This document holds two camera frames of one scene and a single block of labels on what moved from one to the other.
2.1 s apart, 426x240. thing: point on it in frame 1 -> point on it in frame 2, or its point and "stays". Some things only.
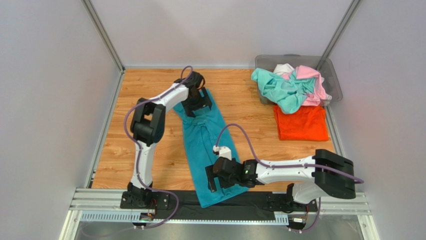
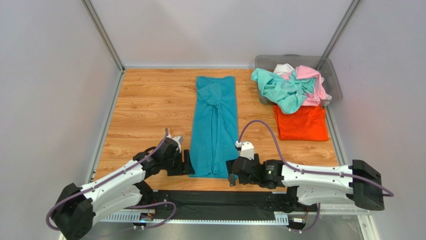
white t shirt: x=283 y=68 stays
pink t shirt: x=319 y=95 stays
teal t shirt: x=202 y=132 -> x=214 y=126
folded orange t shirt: x=309 y=124 stays
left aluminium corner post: x=104 y=34 stays
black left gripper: x=205 y=102 -> x=188 y=168
